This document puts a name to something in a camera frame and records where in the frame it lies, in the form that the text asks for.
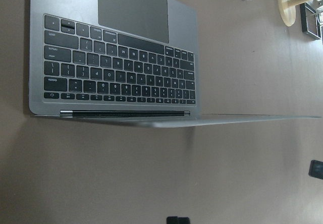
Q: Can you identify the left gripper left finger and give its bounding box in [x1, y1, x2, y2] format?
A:
[166, 216, 178, 224]

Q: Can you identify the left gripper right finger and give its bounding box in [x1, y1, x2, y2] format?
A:
[178, 217, 190, 224]

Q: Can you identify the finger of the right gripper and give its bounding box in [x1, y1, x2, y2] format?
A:
[308, 160, 323, 179]

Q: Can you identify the grey laptop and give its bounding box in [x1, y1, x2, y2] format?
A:
[28, 0, 322, 129]

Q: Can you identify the black tray with glasses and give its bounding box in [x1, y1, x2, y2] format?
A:
[299, 3, 322, 40]

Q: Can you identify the wooden cup stand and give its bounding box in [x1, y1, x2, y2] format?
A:
[277, 0, 310, 27]

